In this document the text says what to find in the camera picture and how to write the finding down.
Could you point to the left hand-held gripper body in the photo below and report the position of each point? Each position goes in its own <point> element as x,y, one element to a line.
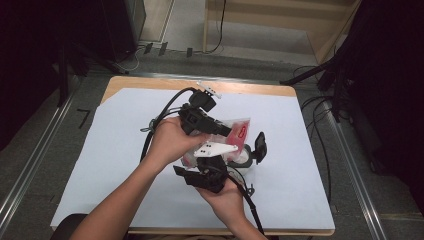
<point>196,116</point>

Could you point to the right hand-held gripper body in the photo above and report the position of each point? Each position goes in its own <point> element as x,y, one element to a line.
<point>211,173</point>

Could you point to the white plastic bag red label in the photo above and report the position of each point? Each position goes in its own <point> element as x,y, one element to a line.
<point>240,131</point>

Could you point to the clear jar with black lid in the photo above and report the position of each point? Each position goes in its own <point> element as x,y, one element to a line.
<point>260,146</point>

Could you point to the person's right hand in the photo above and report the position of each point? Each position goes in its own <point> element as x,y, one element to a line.
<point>228,201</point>

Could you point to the person's left hand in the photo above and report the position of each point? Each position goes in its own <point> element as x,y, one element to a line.
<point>170,141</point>

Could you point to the white table sheet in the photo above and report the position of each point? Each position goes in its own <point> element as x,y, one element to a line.
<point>283,150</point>

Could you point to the black tripod stand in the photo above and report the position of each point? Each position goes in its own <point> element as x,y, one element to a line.
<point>306,75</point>

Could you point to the black cabinet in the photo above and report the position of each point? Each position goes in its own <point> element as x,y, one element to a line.
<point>120,26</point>

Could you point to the black curtain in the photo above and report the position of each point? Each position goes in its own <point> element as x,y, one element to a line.
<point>393,83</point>
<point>26,66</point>

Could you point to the metal floor rail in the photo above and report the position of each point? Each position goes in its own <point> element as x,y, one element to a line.
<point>33,160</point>
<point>354,166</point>

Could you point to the wooden frame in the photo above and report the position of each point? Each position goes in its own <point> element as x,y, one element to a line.
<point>333,40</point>

